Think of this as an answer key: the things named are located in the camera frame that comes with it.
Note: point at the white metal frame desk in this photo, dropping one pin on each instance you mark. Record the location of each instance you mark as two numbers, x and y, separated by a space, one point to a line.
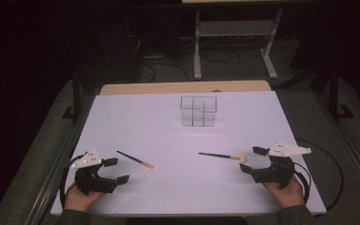
237 28

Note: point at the black fluffy-tipped makeup brush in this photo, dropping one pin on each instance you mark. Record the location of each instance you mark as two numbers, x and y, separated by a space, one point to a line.
222 155

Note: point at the person's right hand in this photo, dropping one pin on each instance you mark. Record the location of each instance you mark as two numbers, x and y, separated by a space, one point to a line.
287 195

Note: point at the thin black orange-ended makeup brush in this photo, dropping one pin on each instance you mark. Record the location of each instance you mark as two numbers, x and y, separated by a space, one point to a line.
134 159

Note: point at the black metal stand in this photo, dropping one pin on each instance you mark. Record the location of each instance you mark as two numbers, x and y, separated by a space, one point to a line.
334 93
76 93

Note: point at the person's left hand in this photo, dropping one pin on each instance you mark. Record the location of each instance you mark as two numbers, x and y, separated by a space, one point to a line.
81 201

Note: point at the white table mat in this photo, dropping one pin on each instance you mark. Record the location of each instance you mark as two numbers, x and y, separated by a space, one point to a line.
168 187

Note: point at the aluminium frame rail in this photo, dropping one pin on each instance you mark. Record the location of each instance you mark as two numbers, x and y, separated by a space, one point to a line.
350 150
54 175

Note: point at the clear acrylic organizer box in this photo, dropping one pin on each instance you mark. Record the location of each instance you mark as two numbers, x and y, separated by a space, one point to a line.
200 117

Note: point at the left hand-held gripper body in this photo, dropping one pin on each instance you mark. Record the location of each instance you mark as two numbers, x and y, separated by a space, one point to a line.
90 182

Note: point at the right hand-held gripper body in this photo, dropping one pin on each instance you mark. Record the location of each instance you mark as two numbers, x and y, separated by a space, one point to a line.
278 175

